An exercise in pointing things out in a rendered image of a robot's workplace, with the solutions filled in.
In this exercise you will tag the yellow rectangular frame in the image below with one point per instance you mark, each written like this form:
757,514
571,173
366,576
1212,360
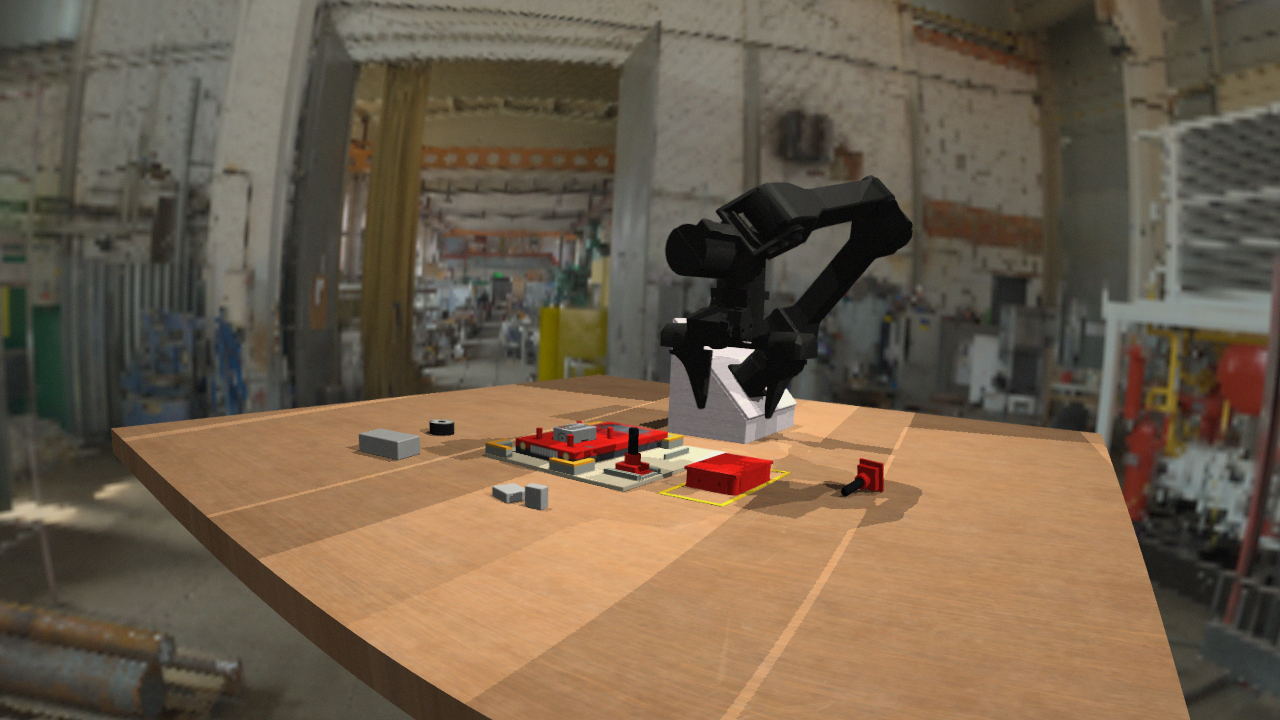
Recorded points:
664,492

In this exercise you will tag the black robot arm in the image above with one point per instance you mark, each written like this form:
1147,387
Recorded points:
782,216

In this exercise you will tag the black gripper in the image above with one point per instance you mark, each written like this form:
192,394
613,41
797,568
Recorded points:
789,349

